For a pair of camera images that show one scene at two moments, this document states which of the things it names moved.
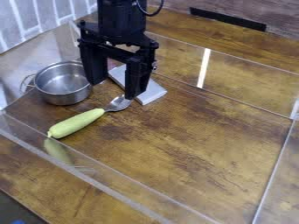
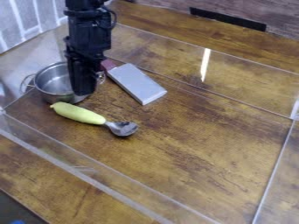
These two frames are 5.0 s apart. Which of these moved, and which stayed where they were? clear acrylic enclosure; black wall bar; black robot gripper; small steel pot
Moved: black robot gripper
Stayed: small steel pot; clear acrylic enclosure; black wall bar
